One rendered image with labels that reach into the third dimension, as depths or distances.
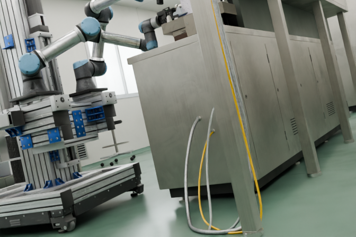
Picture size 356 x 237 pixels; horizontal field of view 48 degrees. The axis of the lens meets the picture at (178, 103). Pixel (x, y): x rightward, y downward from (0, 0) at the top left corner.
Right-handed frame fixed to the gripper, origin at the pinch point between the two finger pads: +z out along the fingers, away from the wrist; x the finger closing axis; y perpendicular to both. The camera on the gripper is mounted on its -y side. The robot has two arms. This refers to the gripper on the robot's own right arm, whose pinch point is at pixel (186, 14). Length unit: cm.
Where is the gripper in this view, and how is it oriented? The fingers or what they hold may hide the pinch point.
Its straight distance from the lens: 248.7
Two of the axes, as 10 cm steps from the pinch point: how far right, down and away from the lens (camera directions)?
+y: -2.2, -9.8, 0.3
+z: 8.1, -2.0, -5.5
